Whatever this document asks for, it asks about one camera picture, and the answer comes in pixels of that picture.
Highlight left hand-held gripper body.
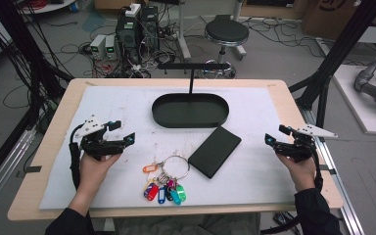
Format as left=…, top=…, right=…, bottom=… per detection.
left=74, top=115, right=126, bottom=162

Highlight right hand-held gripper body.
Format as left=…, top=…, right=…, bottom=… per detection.
left=273, top=123, right=339, bottom=164

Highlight black wallet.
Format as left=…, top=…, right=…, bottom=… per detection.
left=187, top=125, right=243, bottom=179

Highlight key ring with coloured tags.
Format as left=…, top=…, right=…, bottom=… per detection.
left=142, top=155, right=191, bottom=207

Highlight black oval tray key stand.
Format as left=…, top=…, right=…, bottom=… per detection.
left=151, top=63, right=231, bottom=129

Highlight person's right hand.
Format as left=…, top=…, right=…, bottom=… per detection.
left=275, top=153, right=317, bottom=194

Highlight person's left hand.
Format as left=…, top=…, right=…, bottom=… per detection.
left=77, top=152, right=122, bottom=198

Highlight black tape piece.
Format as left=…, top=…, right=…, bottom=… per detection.
left=318, top=164, right=338, bottom=176
left=23, top=165, right=43, bottom=174

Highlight white table mat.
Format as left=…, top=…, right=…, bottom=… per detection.
left=38, top=85, right=298, bottom=211

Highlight white floor board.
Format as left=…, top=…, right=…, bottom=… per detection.
left=332, top=64, right=376, bottom=137

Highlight grey bench power supply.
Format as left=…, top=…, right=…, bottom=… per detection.
left=89, top=33, right=108, bottom=61
left=105, top=34, right=118, bottom=61

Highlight black computer tower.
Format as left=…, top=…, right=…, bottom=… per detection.
left=115, top=13, right=142, bottom=65
left=139, top=5, right=161, bottom=55

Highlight person's grey trousers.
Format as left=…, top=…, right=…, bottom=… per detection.
left=113, top=211, right=262, bottom=235

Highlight white table leg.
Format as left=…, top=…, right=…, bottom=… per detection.
left=175, top=0, right=193, bottom=62

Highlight black round stool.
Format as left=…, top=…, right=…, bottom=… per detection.
left=204, top=14, right=251, bottom=79

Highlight white power adapter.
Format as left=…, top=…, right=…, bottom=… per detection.
left=124, top=3, right=142, bottom=19

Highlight cardboard box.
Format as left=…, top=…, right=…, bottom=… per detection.
left=301, top=0, right=376, bottom=42

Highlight white round table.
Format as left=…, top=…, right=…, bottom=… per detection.
left=19, top=0, right=78, bottom=15

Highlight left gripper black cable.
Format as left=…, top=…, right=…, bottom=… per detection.
left=68, top=122, right=85, bottom=191

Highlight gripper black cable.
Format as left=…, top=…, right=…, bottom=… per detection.
left=259, top=140, right=325, bottom=235
left=68, top=122, right=85, bottom=191

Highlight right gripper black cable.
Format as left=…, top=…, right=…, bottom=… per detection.
left=259, top=140, right=325, bottom=235

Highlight aluminium rail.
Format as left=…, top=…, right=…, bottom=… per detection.
left=0, top=127, right=37, bottom=218
left=301, top=107, right=366, bottom=235

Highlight tangle of floor cables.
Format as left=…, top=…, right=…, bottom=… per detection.
left=241, top=16, right=322, bottom=60

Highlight black frame post with cables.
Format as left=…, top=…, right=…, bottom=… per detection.
left=0, top=0, right=74, bottom=131

